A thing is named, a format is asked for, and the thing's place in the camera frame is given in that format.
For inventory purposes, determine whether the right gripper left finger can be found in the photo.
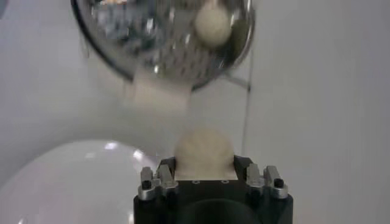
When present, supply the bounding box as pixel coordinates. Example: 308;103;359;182
137;156;180;201

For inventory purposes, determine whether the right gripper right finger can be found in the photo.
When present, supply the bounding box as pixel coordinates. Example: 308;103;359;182
233;155;289;200

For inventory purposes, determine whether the white steamed baozi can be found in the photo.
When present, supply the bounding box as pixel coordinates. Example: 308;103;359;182
174;125;238;181
194;4;233;49

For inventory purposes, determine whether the stainless steel steamer basket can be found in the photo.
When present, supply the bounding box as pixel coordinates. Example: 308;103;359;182
70;0;256;115

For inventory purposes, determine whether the white round plate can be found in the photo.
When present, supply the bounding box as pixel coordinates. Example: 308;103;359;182
0;139;161;224

